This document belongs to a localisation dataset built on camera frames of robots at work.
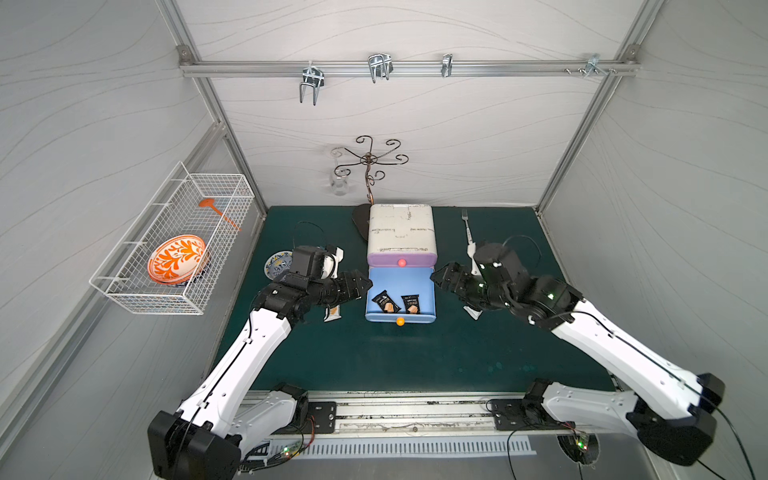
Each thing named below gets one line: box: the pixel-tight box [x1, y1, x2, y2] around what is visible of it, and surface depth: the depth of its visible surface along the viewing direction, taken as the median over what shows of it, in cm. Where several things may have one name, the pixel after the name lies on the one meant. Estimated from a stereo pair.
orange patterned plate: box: [147, 234, 206, 284], surface depth 64 cm
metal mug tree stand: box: [331, 135, 410, 205], surface depth 94 cm
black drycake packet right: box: [400, 294, 421, 314], surface depth 87 cm
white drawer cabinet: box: [367, 204, 437, 256], surface depth 87 cm
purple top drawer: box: [367, 252, 438, 268], surface depth 83 cm
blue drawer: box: [365, 267, 437, 327], surface depth 88 cm
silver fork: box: [461, 209, 473, 244], surface depth 121 cm
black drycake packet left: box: [371, 290, 401, 313], surface depth 88 cm
